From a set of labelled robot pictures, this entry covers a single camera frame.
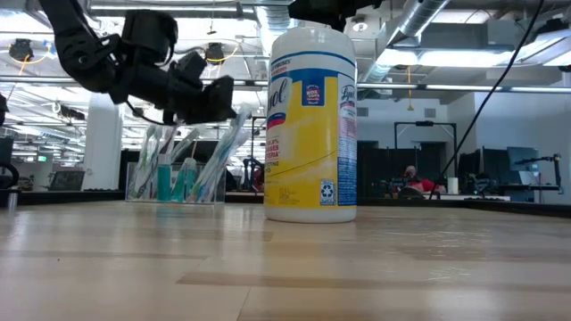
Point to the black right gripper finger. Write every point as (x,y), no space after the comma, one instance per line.
(312,9)

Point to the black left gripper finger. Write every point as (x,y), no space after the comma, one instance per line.
(216,100)

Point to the blue toothbrush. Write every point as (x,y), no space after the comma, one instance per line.
(189,138)
(225,151)

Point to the teal mouthwash bottle white cap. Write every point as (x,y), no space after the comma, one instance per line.
(163,183)
(187,180)

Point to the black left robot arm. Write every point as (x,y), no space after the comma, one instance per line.
(76,53)

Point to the black ceiling device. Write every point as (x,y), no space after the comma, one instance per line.
(215,52)
(20,50)

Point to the thin black stand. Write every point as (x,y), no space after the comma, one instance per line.
(252,138)

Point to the white square pillar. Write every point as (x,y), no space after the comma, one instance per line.
(102,142)

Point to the clear plastic toothbrush package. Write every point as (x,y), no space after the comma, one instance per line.
(131,178)

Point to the black gantry stand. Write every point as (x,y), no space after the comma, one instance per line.
(424,123)

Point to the dark laptop screen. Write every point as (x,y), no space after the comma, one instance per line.
(67,180)

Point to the green exit sign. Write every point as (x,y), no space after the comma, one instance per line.
(42,158)

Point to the black partition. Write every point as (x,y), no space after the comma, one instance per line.
(379,169)

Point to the black arched object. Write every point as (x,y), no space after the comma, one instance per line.
(18,171)

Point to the person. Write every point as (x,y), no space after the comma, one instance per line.
(421,183)

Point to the small silver cylinder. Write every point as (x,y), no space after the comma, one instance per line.
(12,200)

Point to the white paper roll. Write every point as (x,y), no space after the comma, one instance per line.
(452,185)

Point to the dark desk monitors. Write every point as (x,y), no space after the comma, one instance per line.
(490,167)

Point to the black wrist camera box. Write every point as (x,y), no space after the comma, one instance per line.
(192,64)

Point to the silver ventilation duct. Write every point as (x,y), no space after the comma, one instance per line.
(415,18)
(278,27)

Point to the grey horizontal ceiling rail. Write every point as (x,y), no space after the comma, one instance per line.
(401,86)

